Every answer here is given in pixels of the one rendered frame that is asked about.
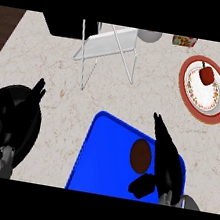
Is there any black appliance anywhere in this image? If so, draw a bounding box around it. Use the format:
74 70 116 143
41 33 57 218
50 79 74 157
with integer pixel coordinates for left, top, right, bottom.
39 13 101 44

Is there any brown chocolate cupcake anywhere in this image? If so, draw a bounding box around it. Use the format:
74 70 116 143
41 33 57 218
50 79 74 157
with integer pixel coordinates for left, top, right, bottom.
126 137 155 176

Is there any red bell pepper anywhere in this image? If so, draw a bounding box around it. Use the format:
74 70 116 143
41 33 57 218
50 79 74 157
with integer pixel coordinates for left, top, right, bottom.
196 60 219 88

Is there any white wire tiered shelf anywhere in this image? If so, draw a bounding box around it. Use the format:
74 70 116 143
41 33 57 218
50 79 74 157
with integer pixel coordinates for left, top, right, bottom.
67 19 144 99

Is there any blue tray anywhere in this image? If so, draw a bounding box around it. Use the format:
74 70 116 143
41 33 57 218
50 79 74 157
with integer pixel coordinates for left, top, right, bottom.
63 106 195 209

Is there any white patterned plate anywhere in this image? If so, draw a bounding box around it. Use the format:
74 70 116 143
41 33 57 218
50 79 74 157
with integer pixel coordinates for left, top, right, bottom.
179 61 220 118

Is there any grey round bowl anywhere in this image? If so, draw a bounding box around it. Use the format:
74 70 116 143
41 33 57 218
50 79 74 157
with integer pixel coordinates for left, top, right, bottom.
136 29 163 45

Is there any colourful printed box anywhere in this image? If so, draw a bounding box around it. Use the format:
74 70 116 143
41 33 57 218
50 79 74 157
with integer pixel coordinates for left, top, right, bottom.
171 34 199 49

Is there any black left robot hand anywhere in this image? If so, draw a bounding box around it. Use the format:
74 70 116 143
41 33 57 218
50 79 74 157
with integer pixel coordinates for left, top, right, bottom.
0 71 49 155

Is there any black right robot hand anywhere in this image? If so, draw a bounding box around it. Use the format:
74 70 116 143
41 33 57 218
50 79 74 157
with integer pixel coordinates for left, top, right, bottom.
126 109 196 207

